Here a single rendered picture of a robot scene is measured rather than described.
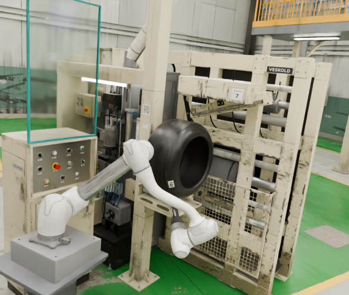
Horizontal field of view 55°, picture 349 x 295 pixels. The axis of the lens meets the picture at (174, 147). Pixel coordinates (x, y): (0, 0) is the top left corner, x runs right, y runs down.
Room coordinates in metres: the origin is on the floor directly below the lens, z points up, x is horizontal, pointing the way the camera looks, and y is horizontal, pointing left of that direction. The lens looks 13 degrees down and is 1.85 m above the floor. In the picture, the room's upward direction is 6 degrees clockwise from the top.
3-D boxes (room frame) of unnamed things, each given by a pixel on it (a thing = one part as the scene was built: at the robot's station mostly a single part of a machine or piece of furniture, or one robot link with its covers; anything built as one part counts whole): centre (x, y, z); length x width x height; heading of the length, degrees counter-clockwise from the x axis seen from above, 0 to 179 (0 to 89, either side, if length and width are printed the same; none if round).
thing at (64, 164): (2.42, 0.92, 0.63); 0.56 x 0.41 x 1.27; 143
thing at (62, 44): (2.32, 0.79, 1.75); 0.55 x 0.02 x 0.95; 143
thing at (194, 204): (2.48, -0.01, 0.80); 0.37 x 0.36 x 0.02; 143
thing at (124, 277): (2.61, 0.20, 0.02); 0.27 x 0.27 x 0.04; 53
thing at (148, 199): (2.36, 0.07, 0.84); 0.36 x 0.09 x 0.06; 53
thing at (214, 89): (2.64, -0.29, 1.71); 0.61 x 0.25 x 0.15; 53
